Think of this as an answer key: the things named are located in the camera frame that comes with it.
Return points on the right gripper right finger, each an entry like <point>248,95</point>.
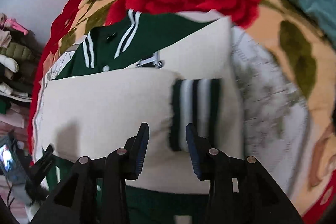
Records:
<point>201,154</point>

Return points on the white diamond pattern sheet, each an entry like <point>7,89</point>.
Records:
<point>275,115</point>

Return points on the red rose floral blanket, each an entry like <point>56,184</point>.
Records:
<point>93,36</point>

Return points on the green white varsity jacket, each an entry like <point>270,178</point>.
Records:
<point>93,115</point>

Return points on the olive green puffer jacket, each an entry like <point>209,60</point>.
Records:
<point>18,52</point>

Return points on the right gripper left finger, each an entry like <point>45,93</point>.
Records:
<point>136,150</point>

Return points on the pink floral cover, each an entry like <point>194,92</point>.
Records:
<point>16,119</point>

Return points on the white puffer jacket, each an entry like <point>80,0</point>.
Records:
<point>9,63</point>

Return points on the pink fluffy garment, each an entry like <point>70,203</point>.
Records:
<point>5,36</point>

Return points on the pink clothes hanger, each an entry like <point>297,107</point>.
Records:
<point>12,23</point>

